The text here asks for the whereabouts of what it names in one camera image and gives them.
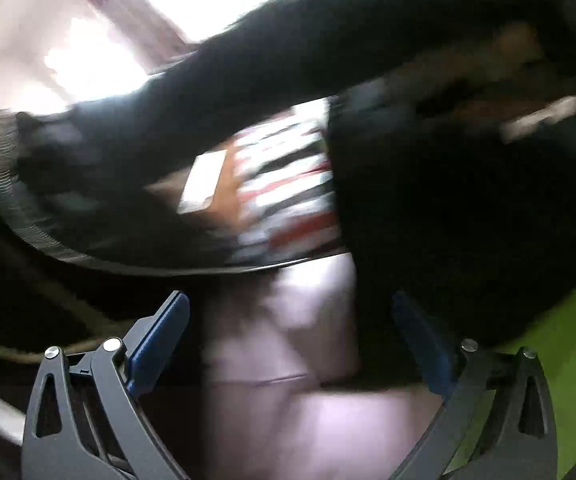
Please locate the pink patterned curtain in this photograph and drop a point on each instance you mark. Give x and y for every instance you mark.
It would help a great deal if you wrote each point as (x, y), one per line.
(122, 5)

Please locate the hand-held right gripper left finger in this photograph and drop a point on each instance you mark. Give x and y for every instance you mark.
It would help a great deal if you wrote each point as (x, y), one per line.
(160, 342)

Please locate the green printed blanket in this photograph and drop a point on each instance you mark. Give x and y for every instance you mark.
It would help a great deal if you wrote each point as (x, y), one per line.
(573, 360)

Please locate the white flat box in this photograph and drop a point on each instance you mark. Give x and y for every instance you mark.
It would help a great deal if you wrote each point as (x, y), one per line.
(201, 182)

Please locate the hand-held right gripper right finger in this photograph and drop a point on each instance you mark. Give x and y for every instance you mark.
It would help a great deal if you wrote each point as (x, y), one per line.
(425, 347)

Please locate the red black white plaid sheet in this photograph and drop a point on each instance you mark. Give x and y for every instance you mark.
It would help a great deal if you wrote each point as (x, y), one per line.
(288, 195)

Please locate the pink floral quilt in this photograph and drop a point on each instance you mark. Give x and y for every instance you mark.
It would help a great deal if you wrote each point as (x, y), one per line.
(278, 360)

